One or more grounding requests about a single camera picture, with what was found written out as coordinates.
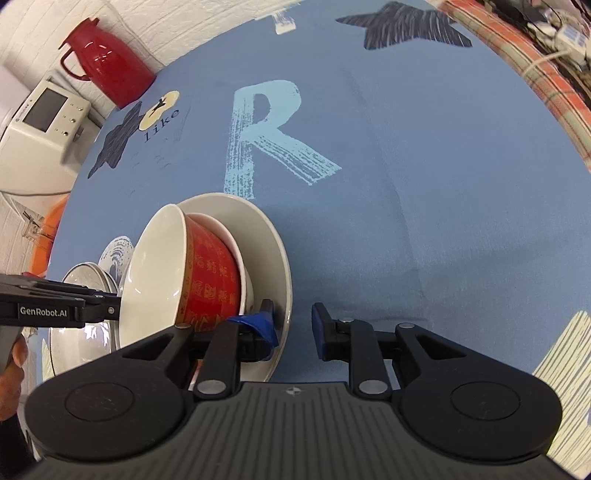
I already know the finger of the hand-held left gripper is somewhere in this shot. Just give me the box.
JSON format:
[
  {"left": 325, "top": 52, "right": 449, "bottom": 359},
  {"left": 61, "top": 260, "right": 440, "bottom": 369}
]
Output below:
[
  {"left": 85, "top": 300, "right": 123, "bottom": 323},
  {"left": 18, "top": 276, "right": 123, "bottom": 302}
]

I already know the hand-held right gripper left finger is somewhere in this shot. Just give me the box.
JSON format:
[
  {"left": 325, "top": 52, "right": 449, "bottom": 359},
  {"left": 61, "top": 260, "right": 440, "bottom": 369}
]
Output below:
[{"left": 110, "top": 299, "right": 281, "bottom": 401}]

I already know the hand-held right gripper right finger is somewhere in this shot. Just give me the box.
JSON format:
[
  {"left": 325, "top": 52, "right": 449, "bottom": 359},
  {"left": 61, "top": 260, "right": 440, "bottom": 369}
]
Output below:
[{"left": 311, "top": 301, "right": 482, "bottom": 398}]

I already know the white plate with floral print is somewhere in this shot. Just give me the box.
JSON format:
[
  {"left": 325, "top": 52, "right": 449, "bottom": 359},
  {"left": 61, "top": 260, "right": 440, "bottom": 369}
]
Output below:
[{"left": 48, "top": 295, "right": 123, "bottom": 377}]

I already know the white bowl with floral print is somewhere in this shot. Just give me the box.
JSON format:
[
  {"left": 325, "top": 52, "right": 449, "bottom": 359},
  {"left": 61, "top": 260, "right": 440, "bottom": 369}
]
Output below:
[{"left": 178, "top": 193, "right": 294, "bottom": 384}]

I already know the person's left hand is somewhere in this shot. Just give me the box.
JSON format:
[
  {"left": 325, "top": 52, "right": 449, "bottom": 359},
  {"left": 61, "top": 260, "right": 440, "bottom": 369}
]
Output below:
[{"left": 0, "top": 333, "right": 29, "bottom": 422}]

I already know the orange plastic basin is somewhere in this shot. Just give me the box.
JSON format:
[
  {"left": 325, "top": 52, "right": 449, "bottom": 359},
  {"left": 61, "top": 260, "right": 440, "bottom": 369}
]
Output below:
[{"left": 28, "top": 196, "right": 71, "bottom": 278}]

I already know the white appliance with screen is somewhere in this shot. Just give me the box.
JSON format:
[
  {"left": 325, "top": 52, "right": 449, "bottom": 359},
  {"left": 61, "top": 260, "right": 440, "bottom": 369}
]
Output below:
[{"left": 0, "top": 75, "right": 103, "bottom": 186}]

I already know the blue printed tablecloth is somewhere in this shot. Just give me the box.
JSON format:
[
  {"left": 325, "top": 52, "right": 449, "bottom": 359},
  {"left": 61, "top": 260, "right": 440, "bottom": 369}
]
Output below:
[{"left": 39, "top": 0, "right": 591, "bottom": 464}]

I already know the red thermos jug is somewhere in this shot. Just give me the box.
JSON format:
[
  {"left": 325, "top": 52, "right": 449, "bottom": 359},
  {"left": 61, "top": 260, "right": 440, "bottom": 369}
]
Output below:
[{"left": 59, "top": 17, "right": 156, "bottom": 110}]

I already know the orange plaid blanket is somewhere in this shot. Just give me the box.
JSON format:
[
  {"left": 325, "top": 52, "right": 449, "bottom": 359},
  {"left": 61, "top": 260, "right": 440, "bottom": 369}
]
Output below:
[{"left": 436, "top": 0, "right": 591, "bottom": 172}]

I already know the white power strip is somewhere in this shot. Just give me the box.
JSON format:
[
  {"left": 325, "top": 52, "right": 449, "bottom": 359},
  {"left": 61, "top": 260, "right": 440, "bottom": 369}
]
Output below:
[{"left": 531, "top": 18, "right": 591, "bottom": 54}]

